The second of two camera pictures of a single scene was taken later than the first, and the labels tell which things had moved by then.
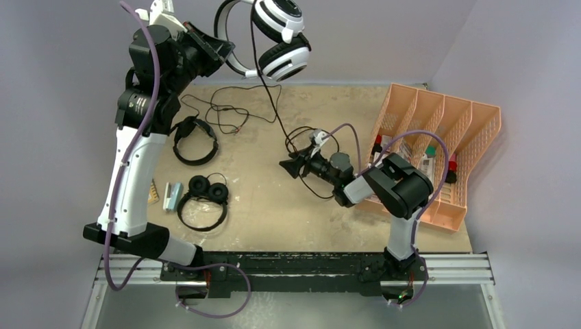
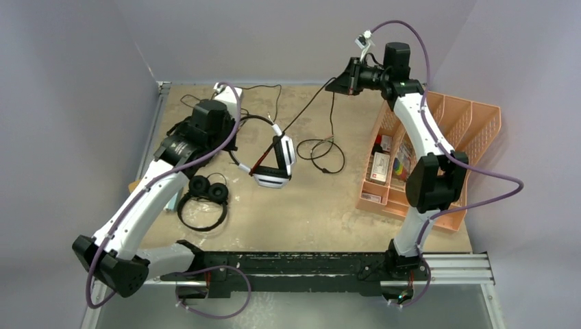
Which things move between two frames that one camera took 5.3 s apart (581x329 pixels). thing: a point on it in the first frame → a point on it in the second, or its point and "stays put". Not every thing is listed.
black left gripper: x=214 y=51 → x=230 y=122
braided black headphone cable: x=268 y=92 → x=292 y=124
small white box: x=385 y=140 stays put
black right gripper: x=294 y=166 → x=345 y=84
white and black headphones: x=283 y=20 → x=273 y=177
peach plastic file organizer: x=440 y=136 stays put
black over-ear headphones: x=200 y=188 stays put
